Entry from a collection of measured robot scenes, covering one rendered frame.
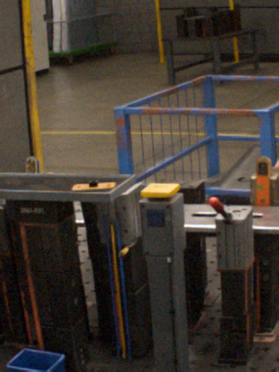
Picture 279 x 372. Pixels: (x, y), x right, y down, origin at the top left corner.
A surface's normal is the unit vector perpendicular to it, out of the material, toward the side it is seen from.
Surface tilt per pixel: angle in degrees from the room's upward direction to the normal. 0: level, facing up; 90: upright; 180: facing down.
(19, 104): 91
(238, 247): 90
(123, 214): 90
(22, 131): 91
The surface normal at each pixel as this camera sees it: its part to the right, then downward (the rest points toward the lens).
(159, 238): -0.36, 0.26
